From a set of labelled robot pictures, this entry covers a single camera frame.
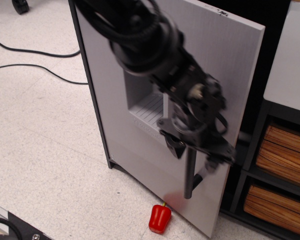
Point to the black fridge door handle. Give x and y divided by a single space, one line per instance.
191 180

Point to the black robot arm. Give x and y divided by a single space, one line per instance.
147 43

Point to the lower wooden drawer front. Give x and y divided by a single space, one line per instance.
273 207

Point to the upper wooden drawer front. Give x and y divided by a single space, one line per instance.
279 152

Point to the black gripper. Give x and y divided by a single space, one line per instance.
204 138

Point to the dark grey fridge cabinet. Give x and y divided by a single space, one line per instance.
257 114

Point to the white counter block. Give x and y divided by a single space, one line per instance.
283 85

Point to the wooden drawer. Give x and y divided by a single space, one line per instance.
279 152
273 207

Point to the red bell pepper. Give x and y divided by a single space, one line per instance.
159 218

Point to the black caster wheel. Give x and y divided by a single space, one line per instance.
20 6

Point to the grey toy fridge door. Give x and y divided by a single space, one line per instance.
227 47

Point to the grey ice dispenser panel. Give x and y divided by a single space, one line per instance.
146 104

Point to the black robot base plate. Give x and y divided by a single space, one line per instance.
27 231

